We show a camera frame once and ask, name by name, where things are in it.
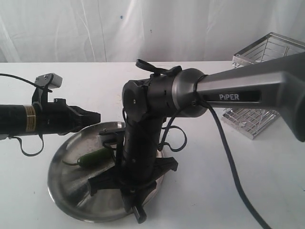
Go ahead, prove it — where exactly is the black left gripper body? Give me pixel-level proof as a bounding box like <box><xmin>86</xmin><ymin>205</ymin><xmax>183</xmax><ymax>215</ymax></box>
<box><xmin>35</xmin><ymin>98</ymin><xmax>78</xmax><ymax>135</ymax></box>

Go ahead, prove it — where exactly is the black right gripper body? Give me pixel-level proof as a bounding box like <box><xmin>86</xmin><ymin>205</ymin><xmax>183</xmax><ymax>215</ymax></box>
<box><xmin>88</xmin><ymin>157</ymin><xmax>178</xmax><ymax>217</ymax></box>

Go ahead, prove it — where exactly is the green chili pepper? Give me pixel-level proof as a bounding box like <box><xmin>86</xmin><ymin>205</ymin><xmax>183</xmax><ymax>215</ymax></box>
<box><xmin>62</xmin><ymin>148</ymin><xmax>113</xmax><ymax>169</ymax></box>

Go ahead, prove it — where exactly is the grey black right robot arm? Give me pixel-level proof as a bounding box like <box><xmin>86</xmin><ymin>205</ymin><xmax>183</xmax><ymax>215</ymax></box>
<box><xmin>88</xmin><ymin>53</ymin><xmax>305</xmax><ymax>220</ymax></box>

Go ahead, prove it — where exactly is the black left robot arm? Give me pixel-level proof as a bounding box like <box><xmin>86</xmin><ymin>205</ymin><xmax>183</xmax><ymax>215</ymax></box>
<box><xmin>0</xmin><ymin>98</ymin><xmax>101</xmax><ymax>138</ymax></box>

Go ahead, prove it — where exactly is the round steel plate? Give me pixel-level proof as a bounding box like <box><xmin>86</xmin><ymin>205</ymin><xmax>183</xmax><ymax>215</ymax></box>
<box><xmin>48</xmin><ymin>122</ymin><xmax>132</xmax><ymax>223</ymax></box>

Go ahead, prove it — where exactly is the white backdrop curtain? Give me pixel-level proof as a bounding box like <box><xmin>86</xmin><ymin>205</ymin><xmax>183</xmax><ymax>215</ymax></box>
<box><xmin>0</xmin><ymin>0</ymin><xmax>305</xmax><ymax>62</ymax></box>

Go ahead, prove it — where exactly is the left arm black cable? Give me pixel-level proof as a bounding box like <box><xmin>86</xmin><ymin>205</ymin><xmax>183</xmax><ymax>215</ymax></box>
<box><xmin>0</xmin><ymin>73</ymin><xmax>53</xmax><ymax>157</ymax></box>

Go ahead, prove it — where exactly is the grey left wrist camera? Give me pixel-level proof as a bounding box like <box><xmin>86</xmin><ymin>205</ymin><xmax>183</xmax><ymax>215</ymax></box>
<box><xmin>35</xmin><ymin>73</ymin><xmax>62</xmax><ymax>89</ymax></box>

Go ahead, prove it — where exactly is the chrome wire utensil basket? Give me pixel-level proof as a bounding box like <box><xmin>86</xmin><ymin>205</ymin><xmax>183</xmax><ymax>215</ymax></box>
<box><xmin>222</xmin><ymin>32</ymin><xmax>305</xmax><ymax>140</ymax></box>

